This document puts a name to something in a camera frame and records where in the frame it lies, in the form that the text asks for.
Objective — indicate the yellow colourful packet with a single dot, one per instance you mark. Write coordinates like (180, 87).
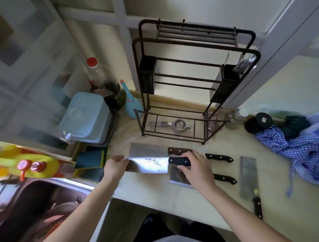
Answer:
(10, 159)

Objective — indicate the dark green cloth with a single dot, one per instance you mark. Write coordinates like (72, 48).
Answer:
(296, 124)

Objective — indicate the black round lidded container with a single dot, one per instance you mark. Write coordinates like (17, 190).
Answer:
(260, 122)

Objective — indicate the small red checkered cloth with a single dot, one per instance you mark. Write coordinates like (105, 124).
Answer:
(212, 122)

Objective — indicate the crumpled clear plastic bag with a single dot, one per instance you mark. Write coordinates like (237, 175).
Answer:
(66, 137)

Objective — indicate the light blue plastic basin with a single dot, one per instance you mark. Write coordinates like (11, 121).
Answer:
(86, 117)

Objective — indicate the slotted black utensil holder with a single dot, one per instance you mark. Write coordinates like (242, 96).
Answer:
(225, 84)

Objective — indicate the black metal kitchen rack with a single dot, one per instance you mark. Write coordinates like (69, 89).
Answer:
(145, 49)

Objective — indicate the person's right thumb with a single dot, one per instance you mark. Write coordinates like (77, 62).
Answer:
(184, 169)

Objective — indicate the person's left thumb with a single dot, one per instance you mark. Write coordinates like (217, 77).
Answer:
(118, 158)

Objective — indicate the metal utensils bundle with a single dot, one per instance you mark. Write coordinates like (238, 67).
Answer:
(245, 63)

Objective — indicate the stainless steel sink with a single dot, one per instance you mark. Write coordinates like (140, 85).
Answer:
(37, 207)

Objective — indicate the red suction hook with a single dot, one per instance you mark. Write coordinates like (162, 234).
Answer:
(32, 166)

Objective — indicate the person's right forearm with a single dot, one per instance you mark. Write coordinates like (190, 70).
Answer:
(239, 214)

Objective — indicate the person's left forearm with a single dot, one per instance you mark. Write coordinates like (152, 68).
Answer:
(84, 212)

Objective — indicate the green and blue sponge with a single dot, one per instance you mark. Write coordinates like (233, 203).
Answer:
(91, 158)

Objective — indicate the clear glass jar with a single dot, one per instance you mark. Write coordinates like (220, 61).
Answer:
(235, 119)

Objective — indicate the clear bottle with red cap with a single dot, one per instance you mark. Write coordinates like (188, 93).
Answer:
(99, 74)

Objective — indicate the blue spray bottle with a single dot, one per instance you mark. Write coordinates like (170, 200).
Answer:
(132, 106)

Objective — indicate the person's left hand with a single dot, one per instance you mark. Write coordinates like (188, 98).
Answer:
(113, 168)

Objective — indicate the person's right hand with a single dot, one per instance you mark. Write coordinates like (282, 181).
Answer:
(199, 174)

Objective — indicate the solid black utensil holder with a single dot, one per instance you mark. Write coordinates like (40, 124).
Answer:
(147, 74)

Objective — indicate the blue checkered cloth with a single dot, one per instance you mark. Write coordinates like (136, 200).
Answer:
(299, 149)

